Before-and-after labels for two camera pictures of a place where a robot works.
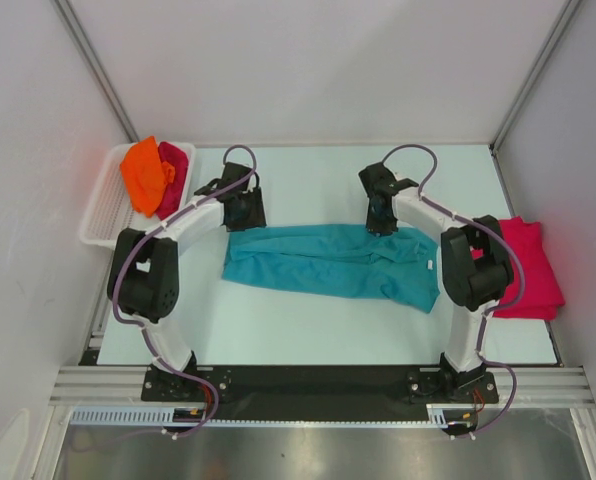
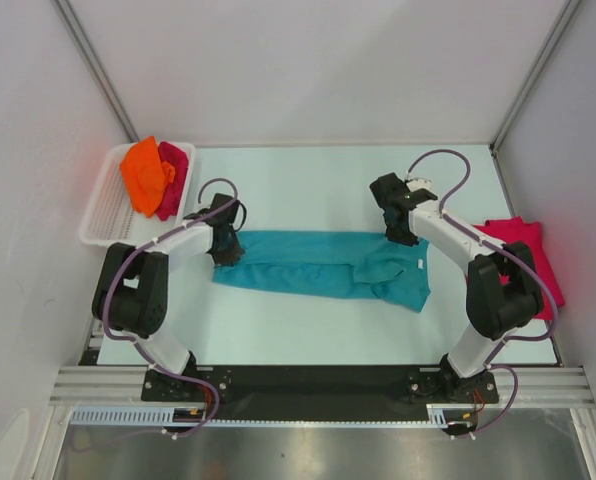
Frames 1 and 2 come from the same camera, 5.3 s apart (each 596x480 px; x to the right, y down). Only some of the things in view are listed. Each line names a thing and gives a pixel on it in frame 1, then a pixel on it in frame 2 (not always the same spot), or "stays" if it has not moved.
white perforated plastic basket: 111,210 stays
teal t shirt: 333,261 stays
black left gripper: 256,218 -> 232,255
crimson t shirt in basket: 178,158 stays
